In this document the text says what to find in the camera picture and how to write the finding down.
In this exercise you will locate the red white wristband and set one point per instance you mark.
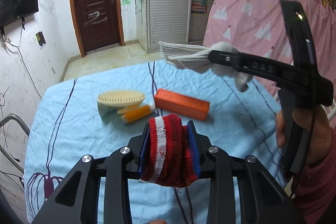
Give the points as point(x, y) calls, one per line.
point(169, 161)

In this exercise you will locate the grey knitted sock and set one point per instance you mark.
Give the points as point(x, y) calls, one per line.
point(196, 58)

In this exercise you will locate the orange tube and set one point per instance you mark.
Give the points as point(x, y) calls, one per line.
point(138, 113)

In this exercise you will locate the pink sleeve forearm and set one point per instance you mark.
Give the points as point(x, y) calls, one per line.
point(315, 194)

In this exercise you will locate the pink tree-pattern curtain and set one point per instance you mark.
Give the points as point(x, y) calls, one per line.
point(257, 27)

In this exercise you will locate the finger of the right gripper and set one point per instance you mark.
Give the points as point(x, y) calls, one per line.
point(255, 65)

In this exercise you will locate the cream oval brush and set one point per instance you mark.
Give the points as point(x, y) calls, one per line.
point(121, 101)

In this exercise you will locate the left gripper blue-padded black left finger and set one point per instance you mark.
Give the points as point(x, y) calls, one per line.
point(93, 182)

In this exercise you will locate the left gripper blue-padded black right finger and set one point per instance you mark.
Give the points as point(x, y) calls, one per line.
point(239, 188)

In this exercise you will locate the grey metal frame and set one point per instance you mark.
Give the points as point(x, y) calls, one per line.
point(14, 137)

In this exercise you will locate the orange rectangular box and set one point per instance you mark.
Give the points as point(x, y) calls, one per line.
point(181, 104)

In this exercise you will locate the white metal chair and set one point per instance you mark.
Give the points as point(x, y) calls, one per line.
point(330, 110)

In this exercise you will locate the light blue bed sheet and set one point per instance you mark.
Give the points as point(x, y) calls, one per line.
point(68, 125)

